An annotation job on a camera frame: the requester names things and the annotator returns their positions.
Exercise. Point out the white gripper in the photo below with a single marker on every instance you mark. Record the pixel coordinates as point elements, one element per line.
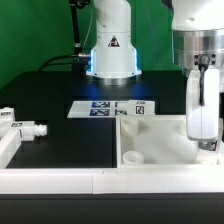
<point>202,108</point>

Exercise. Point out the white square table top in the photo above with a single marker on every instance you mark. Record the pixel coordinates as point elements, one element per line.
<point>142,141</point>

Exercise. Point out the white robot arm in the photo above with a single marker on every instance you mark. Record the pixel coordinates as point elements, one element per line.
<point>197,47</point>

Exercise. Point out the white marker sheet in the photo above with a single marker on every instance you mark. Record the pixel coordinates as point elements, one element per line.
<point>95,109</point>

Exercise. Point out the black vertical pole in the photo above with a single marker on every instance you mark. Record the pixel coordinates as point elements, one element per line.
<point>76,38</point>

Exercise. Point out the white U-shaped fence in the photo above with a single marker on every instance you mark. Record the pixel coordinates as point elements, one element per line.
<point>154,179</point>

